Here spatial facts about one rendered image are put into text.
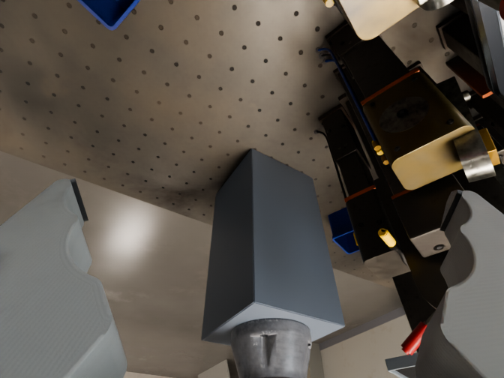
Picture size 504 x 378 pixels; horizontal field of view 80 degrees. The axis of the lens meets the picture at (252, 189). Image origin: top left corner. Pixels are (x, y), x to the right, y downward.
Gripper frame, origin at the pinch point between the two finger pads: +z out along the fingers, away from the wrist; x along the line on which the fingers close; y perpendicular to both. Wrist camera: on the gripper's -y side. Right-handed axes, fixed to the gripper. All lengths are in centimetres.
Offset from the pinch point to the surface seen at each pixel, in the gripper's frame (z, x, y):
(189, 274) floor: 171, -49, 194
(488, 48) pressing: 22.7, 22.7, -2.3
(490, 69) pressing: 23.4, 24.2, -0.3
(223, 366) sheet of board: 224, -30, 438
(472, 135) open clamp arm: 16.8, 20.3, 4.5
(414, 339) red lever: 19, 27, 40
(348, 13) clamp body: 16.7, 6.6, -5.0
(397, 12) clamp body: 16.8, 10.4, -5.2
